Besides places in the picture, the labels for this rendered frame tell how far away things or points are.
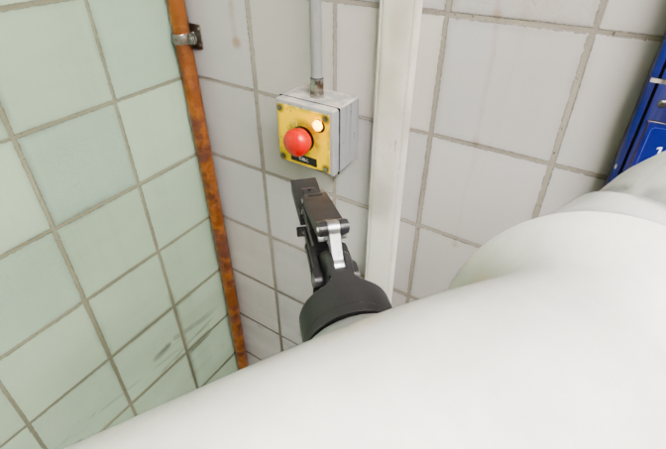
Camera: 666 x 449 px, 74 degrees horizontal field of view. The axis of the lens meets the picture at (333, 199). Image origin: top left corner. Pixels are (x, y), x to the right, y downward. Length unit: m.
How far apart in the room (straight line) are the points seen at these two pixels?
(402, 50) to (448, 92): 0.08
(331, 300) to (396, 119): 0.33
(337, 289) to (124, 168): 0.55
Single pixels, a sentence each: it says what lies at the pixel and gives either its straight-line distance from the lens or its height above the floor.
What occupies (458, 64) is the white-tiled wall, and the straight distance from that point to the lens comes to 0.57.
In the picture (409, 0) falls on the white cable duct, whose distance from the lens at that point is 0.56.
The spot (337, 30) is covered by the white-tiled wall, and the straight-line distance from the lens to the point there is 0.64.
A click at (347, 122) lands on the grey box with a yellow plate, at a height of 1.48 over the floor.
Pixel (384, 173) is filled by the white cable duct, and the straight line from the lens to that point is 0.65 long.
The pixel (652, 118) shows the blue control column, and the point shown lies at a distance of 0.53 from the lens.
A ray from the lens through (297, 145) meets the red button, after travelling 0.60.
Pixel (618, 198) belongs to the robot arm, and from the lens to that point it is 0.18.
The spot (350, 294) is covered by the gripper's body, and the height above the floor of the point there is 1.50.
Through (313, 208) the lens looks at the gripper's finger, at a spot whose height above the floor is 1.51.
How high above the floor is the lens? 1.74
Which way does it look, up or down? 34 degrees down
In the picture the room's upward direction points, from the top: straight up
